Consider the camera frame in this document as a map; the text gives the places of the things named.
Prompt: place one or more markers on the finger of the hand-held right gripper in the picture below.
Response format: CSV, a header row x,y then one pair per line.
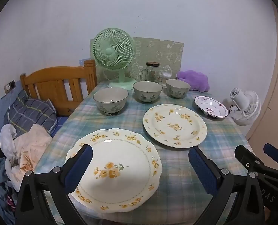
x,y
273,151
249,158

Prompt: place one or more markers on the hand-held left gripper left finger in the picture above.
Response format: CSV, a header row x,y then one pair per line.
x,y
79,168

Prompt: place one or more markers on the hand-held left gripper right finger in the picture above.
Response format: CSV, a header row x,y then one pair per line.
x,y
202,173

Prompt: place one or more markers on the scalloped yellow flower plate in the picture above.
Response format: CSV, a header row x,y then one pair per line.
x,y
120,150

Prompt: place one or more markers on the round yellow flower plate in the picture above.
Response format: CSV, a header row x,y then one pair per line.
x,y
174,126

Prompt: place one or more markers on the white plate with red pattern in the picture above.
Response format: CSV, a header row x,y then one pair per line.
x,y
210,106

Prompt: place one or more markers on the grey floral ceramic bowl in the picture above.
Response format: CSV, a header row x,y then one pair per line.
x,y
177,88
147,91
110,98

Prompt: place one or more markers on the pastel plaid tablecloth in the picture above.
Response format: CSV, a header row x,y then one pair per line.
x,y
176,164

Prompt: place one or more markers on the beige door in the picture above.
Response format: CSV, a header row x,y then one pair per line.
x,y
270,121

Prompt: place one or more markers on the blue bed sheet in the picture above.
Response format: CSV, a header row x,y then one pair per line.
x,y
60,123

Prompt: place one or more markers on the white standing fan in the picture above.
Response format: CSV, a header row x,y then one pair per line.
x,y
246,107

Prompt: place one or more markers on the white and pink cloth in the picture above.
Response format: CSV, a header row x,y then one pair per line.
x,y
28,145

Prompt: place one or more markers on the blue plaid pillow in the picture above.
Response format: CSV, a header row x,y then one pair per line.
x,y
28,112

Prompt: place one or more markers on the blue grey clothing pile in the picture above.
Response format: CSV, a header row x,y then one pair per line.
x,y
0,192

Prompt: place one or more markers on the wooden chair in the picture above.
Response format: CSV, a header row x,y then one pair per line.
x,y
49,79

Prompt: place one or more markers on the purple plush cushion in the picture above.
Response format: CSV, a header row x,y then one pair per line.
x,y
192,79

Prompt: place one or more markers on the clear cotton swab container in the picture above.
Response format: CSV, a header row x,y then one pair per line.
x,y
166,77

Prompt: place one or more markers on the glass jar with dark lid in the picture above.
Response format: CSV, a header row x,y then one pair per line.
x,y
151,73

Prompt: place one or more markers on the green desk fan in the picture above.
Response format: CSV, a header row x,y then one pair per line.
x,y
109,51

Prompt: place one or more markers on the green cartoon patterned mat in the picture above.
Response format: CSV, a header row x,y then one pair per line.
x,y
150,51

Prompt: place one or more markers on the wall socket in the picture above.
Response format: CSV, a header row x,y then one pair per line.
x,y
9,85

